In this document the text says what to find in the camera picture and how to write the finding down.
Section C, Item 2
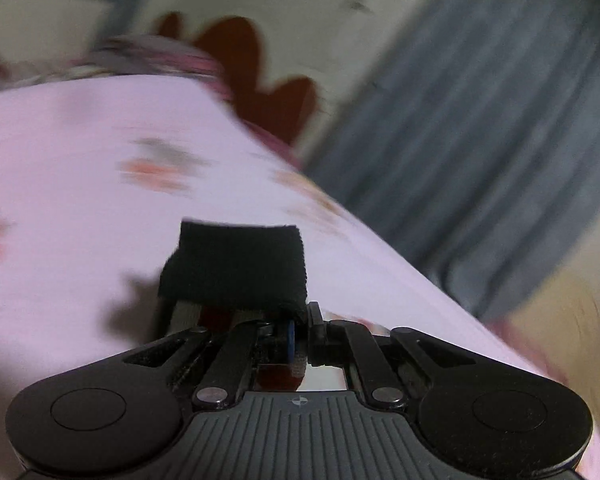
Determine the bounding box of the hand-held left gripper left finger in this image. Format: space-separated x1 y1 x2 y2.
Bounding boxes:
122 316 298 407

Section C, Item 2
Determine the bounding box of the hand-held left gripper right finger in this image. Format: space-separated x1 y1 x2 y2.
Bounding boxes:
305 301 481 409

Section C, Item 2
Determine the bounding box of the red white black striped garment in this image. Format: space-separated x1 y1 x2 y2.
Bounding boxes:
155 219 309 341

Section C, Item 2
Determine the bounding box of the pink floral bed sheet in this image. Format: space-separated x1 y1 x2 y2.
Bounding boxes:
0 74 600 480

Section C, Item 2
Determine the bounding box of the grey curtain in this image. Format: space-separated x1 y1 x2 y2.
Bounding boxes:
302 0 600 322

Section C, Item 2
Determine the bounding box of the red and white headboard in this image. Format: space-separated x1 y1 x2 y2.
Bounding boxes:
151 11 322 147

